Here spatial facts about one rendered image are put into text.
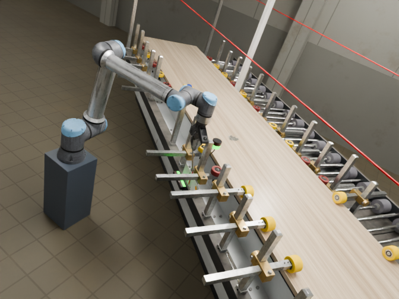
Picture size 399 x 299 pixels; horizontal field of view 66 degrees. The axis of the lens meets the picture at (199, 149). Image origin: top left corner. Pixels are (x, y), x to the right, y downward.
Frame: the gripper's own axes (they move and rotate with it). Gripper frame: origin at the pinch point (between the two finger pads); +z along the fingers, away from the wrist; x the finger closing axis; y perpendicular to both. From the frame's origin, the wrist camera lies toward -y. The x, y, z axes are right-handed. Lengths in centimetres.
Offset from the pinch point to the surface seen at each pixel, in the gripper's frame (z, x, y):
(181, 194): 7.2, 16.3, -30.5
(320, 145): 20, -155, 38
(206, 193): 7.2, 1.5, -30.4
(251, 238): 29, -29, -48
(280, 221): 13, -41, -50
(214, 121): 14, -44, 59
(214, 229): 7, 7, -55
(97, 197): 103, 42, 63
